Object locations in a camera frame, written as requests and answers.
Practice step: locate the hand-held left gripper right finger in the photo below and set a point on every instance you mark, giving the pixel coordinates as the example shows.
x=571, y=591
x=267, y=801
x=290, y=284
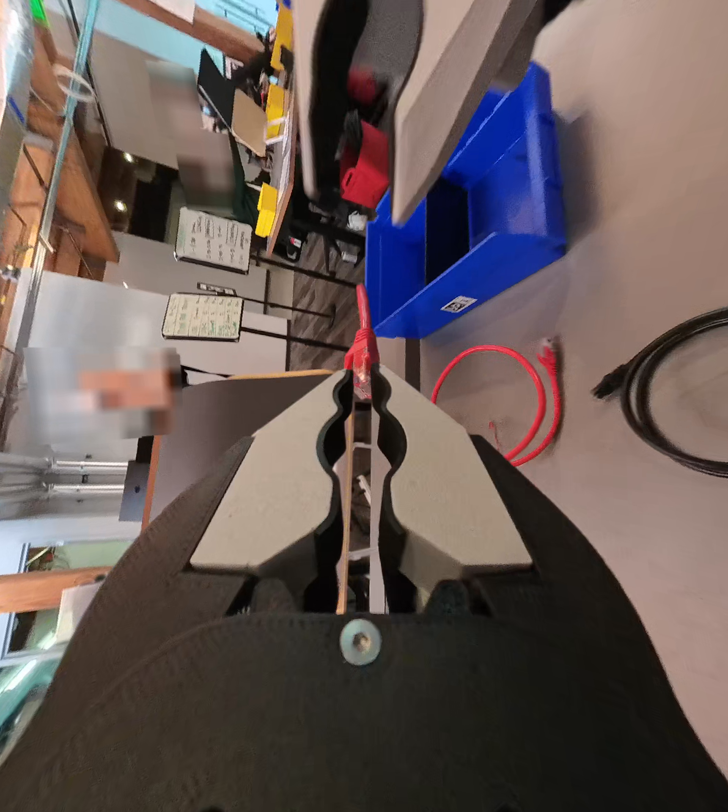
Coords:
x=459, y=501

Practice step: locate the whiteboard sign on stand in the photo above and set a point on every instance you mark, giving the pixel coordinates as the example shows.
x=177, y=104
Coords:
x=211, y=241
x=202, y=316

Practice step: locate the brown cardboard sheet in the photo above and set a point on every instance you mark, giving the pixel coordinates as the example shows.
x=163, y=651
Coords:
x=248, y=124

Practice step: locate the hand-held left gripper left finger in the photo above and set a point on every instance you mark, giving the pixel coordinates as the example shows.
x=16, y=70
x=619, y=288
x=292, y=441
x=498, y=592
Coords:
x=262, y=501

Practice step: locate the blue plastic bin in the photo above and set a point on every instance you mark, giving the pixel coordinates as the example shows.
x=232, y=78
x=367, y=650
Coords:
x=516, y=190

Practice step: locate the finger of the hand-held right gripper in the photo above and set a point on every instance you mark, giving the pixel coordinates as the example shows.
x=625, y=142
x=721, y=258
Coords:
x=306, y=95
x=452, y=95

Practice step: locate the yellow plastic bin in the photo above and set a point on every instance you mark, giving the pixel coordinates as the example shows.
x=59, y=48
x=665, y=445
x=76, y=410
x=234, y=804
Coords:
x=267, y=209
x=275, y=105
x=282, y=38

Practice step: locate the red plastic bin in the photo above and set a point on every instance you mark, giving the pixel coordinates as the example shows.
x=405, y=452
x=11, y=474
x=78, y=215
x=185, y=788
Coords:
x=364, y=168

